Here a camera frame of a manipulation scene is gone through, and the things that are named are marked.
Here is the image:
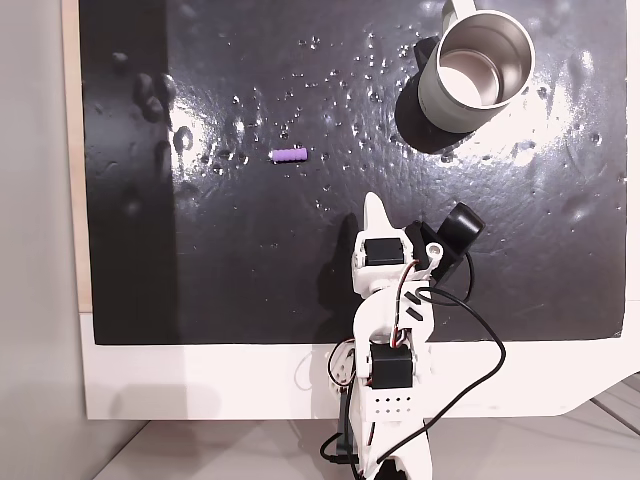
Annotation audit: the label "purple ribbed pen grip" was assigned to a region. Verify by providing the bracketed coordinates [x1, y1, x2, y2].
[269, 146, 309, 164]

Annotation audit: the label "white steel-lined mug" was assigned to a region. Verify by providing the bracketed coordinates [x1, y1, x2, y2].
[416, 0, 536, 135]

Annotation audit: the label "light wooden board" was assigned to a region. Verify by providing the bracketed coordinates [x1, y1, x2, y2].
[60, 0, 96, 315]

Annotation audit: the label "red white servo wires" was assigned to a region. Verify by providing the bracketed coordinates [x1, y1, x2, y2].
[388, 260, 422, 349]

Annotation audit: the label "black oval camera box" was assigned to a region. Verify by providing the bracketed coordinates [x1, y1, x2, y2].
[404, 202, 488, 287]

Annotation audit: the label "long black camera cable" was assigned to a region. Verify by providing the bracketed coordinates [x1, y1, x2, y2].
[375, 248, 507, 466]

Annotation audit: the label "short black cable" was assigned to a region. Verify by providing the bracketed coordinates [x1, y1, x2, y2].
[318, 387, 362, 467]

